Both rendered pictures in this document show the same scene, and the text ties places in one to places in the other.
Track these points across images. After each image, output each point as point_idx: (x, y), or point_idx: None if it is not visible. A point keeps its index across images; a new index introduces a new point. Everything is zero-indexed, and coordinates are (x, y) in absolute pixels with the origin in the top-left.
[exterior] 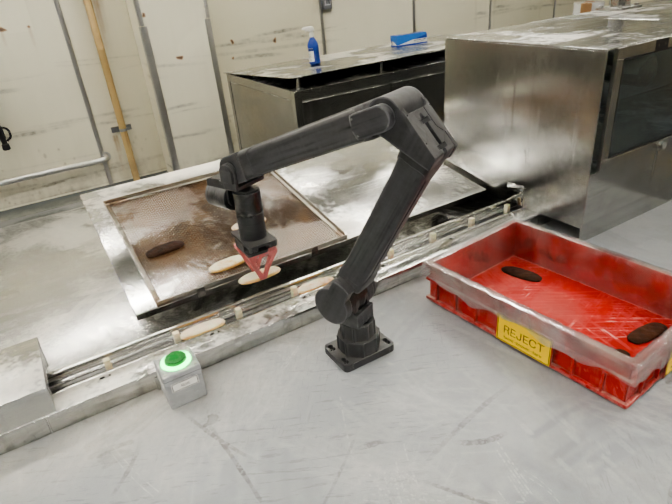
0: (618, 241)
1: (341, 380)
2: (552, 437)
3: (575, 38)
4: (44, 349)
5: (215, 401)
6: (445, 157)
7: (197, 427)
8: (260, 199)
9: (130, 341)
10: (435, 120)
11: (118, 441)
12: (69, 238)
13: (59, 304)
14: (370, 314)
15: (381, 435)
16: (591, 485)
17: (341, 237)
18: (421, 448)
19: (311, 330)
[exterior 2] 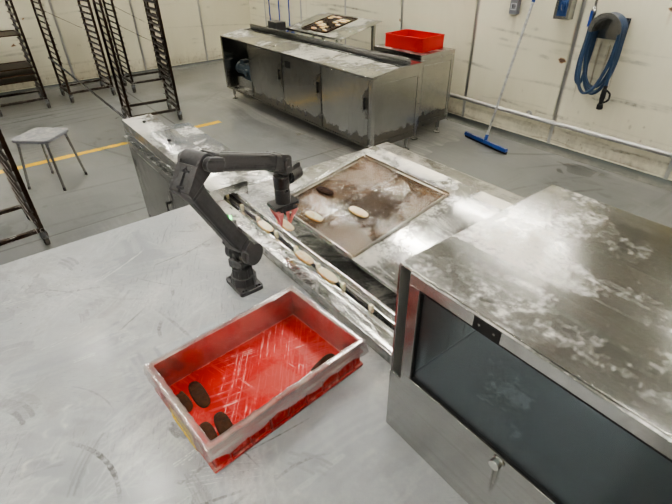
0: (392, 459)
1: (220, 279)
2: (150, 355)
3: (502, 256)
4: (269, 192)
5: (217, 244)
6: (184, 195)
7: (202, 242)
8: (279, 183)
9: (270, 212)
10: (190, 175)
11: (201, 225)
12: None
13: None
14: (239, 268)
15: (176, 294)
16: (116, 364)
17: (348, 254)
18: (163, 307)
19: (268, 265)
